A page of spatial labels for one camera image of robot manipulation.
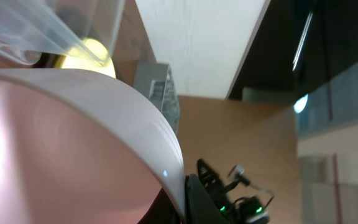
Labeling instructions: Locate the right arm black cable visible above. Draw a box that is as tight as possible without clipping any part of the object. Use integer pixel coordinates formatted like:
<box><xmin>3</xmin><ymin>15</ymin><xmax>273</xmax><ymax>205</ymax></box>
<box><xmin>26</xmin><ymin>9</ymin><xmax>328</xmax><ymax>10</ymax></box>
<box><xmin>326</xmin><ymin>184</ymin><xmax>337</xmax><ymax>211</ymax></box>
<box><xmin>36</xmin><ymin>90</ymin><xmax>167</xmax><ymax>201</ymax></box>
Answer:
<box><xmin>247</xmin><ymin>182</ymin><xmax>275</xmax><ymax>208</ymax></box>

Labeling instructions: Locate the grey dishwasher rack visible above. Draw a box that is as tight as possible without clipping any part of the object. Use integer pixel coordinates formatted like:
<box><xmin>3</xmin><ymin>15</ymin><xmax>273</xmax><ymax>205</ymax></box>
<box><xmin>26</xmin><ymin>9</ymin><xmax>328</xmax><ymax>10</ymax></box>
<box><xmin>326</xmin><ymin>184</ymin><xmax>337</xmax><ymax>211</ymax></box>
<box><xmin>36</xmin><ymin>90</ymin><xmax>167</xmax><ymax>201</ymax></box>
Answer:
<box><xmin>133</xmin><ymin>62</ymin><xmax>180</xmax><ymax>134</ymax></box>

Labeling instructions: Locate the yellow round plate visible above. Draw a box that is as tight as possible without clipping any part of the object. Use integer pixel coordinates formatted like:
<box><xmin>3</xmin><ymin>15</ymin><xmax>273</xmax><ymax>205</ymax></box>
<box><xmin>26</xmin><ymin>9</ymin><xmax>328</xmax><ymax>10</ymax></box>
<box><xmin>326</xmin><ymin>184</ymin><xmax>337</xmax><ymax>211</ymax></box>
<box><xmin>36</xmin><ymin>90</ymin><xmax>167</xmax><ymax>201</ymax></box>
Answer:
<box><xmin>52</xmin><ymin>37</ymin><xmax>116</xmax><ymax>78</ymax></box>

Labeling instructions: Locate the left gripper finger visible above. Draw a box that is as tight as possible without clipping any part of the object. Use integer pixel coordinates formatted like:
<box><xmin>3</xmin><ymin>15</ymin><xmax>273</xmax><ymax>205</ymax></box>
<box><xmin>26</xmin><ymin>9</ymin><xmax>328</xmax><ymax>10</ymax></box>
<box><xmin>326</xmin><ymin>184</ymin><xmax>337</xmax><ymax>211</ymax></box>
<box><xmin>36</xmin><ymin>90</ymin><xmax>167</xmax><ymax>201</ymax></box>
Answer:
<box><xmin>185</xmin><ymin>174</ymin><xmax>229</xmax><ymax>224</ymax></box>

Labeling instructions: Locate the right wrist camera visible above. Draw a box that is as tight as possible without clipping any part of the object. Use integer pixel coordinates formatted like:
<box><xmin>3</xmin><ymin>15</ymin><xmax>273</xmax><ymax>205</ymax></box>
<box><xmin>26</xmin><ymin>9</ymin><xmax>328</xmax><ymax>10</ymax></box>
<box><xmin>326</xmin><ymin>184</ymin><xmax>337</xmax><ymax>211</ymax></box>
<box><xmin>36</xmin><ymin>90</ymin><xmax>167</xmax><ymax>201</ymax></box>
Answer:
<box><xmin>228</xmin><ymin>165</ymin><xmax>250</xmax><ymax>186</ymax></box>

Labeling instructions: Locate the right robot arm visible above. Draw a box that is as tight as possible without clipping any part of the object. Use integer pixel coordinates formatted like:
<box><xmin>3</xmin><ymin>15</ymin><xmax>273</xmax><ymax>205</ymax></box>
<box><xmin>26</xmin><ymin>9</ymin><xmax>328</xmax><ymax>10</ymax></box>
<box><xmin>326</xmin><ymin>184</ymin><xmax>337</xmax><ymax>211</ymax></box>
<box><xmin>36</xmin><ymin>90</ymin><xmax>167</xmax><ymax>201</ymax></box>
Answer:
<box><xmin>197</xmin><ymin>159</ymin><xmax>275</xmax><ymax>224</ymax></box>

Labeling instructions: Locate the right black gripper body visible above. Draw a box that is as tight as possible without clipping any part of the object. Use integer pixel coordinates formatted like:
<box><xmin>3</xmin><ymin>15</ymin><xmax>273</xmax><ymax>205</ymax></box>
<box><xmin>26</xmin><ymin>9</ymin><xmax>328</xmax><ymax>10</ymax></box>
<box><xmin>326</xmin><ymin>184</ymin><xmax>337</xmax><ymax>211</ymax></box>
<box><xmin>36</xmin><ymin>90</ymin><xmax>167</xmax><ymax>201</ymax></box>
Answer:
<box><xmin>196</xmin><ymin>159</ymin><xmax>240</xmax><ymax>223</ymax></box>

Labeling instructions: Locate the white rice bowl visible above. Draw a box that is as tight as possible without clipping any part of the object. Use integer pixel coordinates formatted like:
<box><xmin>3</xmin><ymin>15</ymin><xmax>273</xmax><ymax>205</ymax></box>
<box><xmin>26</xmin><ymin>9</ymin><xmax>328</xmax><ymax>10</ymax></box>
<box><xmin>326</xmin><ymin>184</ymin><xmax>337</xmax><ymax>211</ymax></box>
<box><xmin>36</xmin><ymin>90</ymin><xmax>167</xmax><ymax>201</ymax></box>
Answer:
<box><xmin>0</xmin><ymin>68</ymin><xmax>186</xmax><ymax>223</ymax></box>

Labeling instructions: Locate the clear plastic waste bin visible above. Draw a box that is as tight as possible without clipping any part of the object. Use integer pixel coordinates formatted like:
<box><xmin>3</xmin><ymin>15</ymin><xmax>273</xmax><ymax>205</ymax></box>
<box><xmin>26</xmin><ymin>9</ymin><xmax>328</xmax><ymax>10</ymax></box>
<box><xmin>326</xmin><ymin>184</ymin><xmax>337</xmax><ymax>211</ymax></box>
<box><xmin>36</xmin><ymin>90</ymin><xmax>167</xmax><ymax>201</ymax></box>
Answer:
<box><xmin>0</xmin><ymin>0</ymin><xmax>125</xmax><ymax>65</ymax></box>

